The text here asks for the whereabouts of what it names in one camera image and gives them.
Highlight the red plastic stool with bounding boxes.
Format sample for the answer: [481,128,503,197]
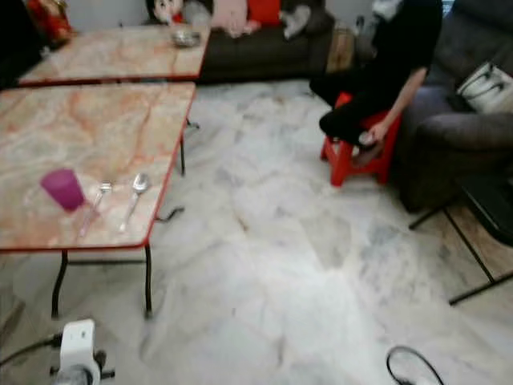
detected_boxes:
[321,91,402,188]

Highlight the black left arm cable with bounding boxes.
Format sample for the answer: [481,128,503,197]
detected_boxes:
[0,335,65,370]

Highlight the pink plush toy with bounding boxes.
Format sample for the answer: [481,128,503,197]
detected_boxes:
[211,0,253,37]

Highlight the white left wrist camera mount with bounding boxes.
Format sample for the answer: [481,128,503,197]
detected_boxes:
[61,319,97,370]

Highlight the dark grey armchair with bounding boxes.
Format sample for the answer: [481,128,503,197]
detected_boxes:
[393,0,513,213]

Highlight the purple plastic cup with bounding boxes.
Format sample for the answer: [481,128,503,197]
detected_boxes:
[40,168,86,213]

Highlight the red cushion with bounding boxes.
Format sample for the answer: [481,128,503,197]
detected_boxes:
[247,0,281,25]

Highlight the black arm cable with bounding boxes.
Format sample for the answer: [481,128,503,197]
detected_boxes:
[385,345,446,385]
[0,335,65,370]

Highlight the black haired plush doll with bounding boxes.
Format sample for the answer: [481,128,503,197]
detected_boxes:
[146,0,184,25]

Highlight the marble print folding table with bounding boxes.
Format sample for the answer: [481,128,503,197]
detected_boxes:
[0,82,197,318]
[18,24,209,86]

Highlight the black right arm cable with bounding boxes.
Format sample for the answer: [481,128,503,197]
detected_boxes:
[385,345,446,385]

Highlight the steel fork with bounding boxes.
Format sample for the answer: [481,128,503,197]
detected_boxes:
[79,183,112,238]

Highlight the dark grey sofa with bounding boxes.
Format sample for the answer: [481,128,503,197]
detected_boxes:
[199,0,333,83]

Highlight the shiny steel bowl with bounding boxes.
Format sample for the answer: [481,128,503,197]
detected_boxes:
[171,28,202,48]

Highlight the black folding side table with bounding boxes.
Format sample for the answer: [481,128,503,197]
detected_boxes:
[409,172,513,306]

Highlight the person in black clothes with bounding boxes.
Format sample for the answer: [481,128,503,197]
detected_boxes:
[309,0,446,165]

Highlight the white handbag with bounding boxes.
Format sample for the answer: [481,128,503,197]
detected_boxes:
[455,61,513,115]

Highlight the steel spoon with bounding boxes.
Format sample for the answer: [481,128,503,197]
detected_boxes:
[119,172,151,233]

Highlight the grey plush toy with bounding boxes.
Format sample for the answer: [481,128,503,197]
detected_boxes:
[281,4,313,39]

